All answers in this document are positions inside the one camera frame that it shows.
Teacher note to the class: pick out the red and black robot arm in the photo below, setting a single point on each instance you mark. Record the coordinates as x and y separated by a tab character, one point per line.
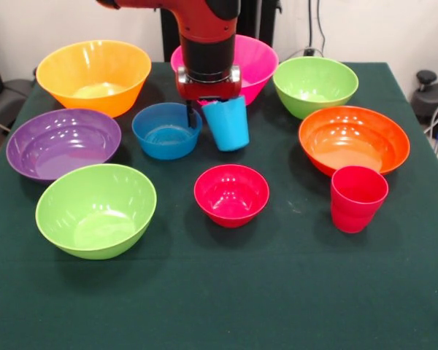
204	22

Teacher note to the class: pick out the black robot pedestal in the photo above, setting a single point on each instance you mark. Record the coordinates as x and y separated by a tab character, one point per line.
259	18

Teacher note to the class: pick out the shallow orange plastic bowl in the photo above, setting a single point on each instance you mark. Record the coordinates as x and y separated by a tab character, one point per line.
354	142

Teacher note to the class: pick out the black floor stand base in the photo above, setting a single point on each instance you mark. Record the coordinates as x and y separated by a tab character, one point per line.
430	98

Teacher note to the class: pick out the small red plastic bowl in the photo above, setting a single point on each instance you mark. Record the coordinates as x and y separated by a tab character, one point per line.
231	197

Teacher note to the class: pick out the large pink plastic bowl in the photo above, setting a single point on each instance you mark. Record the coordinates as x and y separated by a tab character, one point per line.
259	62

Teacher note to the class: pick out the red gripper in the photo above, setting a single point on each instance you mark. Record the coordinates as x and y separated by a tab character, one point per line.
210	89

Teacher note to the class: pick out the blue plastic cup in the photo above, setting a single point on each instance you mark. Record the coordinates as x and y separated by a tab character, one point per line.
228	127

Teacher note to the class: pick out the black wall plug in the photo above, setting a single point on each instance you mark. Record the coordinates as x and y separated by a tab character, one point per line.
309	51

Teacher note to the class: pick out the red plastic cup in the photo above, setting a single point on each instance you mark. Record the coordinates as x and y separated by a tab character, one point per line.
354	211

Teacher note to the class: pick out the light green plastic bowl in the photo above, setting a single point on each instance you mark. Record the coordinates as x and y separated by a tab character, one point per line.
321	84
95	208

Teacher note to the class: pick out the large yellow-orange plastic bowl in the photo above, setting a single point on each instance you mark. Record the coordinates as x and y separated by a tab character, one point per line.
95	62

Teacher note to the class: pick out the dark green table cloth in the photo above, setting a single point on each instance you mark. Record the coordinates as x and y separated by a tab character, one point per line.
219	291

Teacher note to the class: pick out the small blue plastic bowl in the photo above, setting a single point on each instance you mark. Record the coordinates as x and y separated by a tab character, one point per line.
164	146

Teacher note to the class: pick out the shallow purple plastic bowl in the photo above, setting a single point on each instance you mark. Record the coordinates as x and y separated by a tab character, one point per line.
62	142

